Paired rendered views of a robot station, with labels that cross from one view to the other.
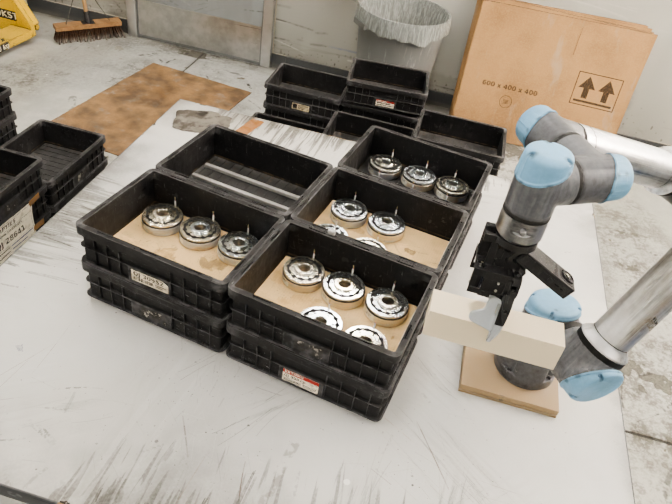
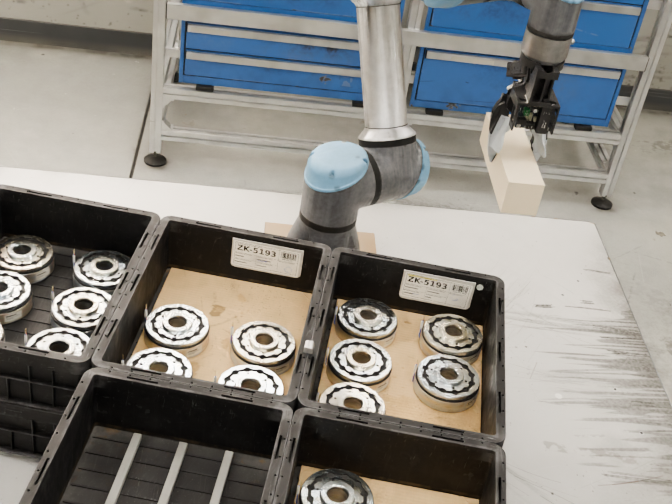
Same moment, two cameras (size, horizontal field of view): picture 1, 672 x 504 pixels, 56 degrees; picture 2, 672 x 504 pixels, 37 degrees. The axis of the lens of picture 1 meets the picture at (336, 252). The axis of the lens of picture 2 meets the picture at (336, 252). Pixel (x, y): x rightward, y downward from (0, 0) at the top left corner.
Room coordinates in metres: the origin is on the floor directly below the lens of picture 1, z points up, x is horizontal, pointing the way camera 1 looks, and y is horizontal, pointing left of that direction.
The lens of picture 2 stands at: (1.51, 1.14, 1.94)
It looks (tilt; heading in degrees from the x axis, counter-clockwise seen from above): 35 degrees down; 255
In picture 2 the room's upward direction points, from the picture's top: 9 degrees clockwise
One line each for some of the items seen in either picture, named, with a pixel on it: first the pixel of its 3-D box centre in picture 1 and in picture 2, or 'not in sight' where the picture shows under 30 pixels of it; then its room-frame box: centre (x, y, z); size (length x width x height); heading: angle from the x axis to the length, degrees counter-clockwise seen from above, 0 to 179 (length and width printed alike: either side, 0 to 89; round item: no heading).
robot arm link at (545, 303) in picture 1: (549, 321); (336, 181); (1.09, -0.51, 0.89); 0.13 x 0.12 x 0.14; 24
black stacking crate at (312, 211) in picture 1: (378, 233); (219, 329); (1.35, -0.10, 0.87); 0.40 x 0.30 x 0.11; 73
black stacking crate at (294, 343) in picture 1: (333, 300); (403, 364); (1.06, -0.01, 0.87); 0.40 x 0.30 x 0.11; 73
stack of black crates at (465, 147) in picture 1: (449, 175); not in sight; (2.57, -0.46, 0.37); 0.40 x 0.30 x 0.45; 82
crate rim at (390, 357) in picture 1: (336, 284); (409, 340); (1.06, -0.01, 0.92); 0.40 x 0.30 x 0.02; 73
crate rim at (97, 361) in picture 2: (382, 218); (222, 305); (1.35, -0.10, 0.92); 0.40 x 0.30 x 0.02; 73
